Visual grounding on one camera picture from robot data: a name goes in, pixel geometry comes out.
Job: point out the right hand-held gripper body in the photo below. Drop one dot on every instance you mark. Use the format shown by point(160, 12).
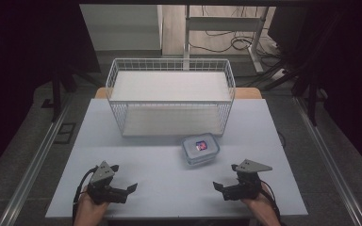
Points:
point(245, 190)

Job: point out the metal floor rail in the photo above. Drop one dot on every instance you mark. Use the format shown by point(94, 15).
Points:
point(330, 163)
point(34, 163)

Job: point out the clear plastic food container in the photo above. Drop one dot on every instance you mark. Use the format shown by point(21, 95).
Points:
point(201, 153)

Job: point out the wooden board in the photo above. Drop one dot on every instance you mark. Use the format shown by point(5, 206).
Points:
point(248, 93)

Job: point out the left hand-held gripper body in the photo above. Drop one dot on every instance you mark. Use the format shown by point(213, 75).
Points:
point(105, 193)

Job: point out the white power strip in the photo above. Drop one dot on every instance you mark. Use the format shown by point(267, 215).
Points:
point(279, 74)

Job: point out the person's right hand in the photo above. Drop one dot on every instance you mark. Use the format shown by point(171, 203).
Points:
point(264, 210)

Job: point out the person's left hand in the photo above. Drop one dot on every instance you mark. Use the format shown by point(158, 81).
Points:
point(86, 212)

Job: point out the white cabinet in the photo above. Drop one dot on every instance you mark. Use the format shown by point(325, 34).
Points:
point(122, 28)

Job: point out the black metal stand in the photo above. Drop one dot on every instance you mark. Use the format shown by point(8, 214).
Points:
point(56, 94)
point(311, 100)

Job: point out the white metal desk frame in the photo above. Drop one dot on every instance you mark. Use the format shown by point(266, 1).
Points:
point(223, 23)

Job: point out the black floor socket plate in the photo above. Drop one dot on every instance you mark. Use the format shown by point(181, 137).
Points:
point(65, 133)

